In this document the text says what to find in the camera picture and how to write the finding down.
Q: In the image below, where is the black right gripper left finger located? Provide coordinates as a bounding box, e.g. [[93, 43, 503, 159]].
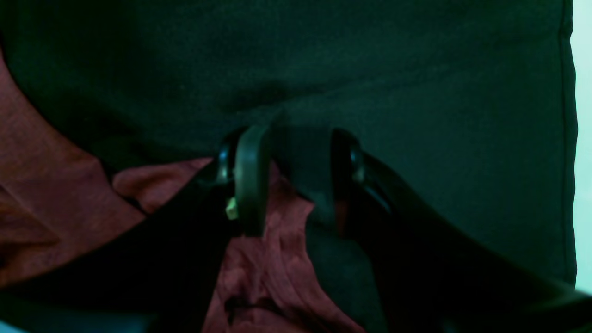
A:
[[1, 126, 271, 333]]

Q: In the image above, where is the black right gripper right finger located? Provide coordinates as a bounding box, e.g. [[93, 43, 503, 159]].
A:
[[331, 129, 591, 333]]

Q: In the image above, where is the maroon long-sleeve T-shirt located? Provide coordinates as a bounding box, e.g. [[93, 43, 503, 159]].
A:
[[1, 62, 365, 333]]

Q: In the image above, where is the black table cloth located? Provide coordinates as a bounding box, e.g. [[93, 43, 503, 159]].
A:
[[0, 0, 579, 333]]

